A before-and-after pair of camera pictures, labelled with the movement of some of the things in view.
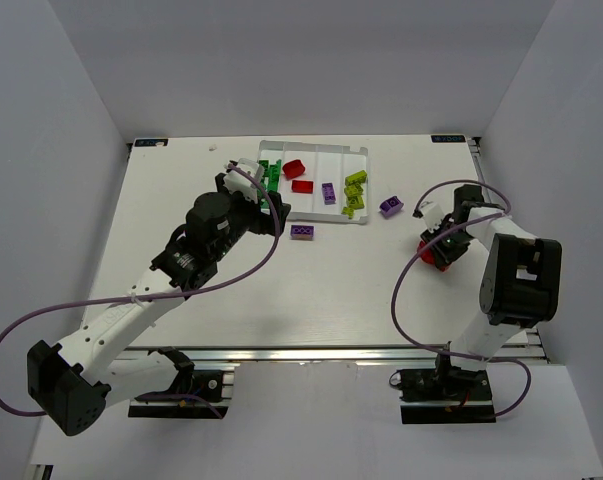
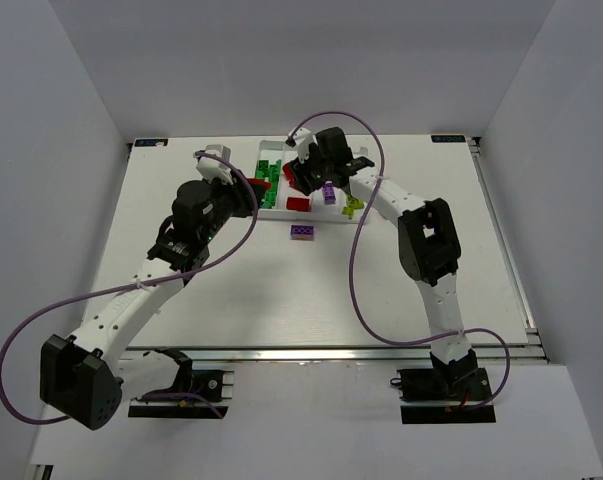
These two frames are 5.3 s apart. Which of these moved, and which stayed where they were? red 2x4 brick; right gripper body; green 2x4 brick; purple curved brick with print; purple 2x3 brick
Moved: right gripper body; red 2x4 brick
Stayed: purple curved brick with print; green 2x4 brick; purple 2x3 brick
